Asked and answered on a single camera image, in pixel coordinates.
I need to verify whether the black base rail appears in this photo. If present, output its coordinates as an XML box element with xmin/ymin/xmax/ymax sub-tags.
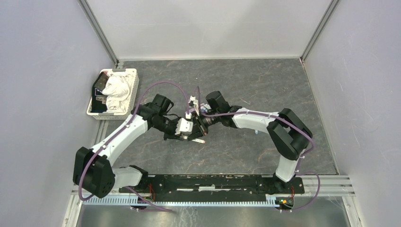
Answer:
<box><xmin>133</xmin><ymin>174</ymin><xmax>305</xmax><ymax>202</ymax></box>

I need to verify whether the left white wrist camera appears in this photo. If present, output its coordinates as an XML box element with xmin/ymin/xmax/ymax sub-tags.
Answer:
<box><xmin>175</xmin><ymin>118</ymin><xmax>193</xmax><ymax>136</ymax></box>

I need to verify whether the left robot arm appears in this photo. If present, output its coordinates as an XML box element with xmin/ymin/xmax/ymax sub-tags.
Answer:
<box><xmin>72</xmin><ymin>94</ymin><xmax>193</xmax><ymax>198</ymax></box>

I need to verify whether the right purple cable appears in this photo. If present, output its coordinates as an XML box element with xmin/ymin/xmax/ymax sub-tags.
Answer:
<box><xmin>192</xmin><ymin>86</ymin><xmax>322</xmax><ymax>214</ymax></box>

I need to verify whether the white crumpled cloth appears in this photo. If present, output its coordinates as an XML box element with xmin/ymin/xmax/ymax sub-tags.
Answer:
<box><xmin>102</xmin><ymin>72</ymin><xmax>135</xmax><ymax>113</ymax></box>

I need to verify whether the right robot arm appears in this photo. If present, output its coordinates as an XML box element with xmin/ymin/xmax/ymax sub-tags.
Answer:
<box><xmin>185</xmin><ymin>91</ymin><xmax>314</xmax><ymax>193</ymax></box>

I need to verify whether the white plastic basket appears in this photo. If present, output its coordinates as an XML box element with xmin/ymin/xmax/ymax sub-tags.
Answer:
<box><xmin>87</xmin><ymin>68</ymin><xmax>139</xmax><ymax>120</ymax></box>

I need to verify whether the black box in basket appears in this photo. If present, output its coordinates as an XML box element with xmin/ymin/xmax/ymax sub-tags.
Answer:
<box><xmin>91</xmin><ymin>72</ymin><xmax>109</xmax><ymax>113</ymax></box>

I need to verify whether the slotted cable duct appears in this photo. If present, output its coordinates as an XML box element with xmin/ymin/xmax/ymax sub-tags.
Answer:
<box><xmin>82</xmin><ymin>195</ymin><xmax>278</xmax><ymax>207</ymax></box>

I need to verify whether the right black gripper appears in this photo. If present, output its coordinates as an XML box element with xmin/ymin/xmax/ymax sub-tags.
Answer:
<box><xmin>188</xmin><ymin>110</ymin><xmax>221</xmax><ymax>141</ymax></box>

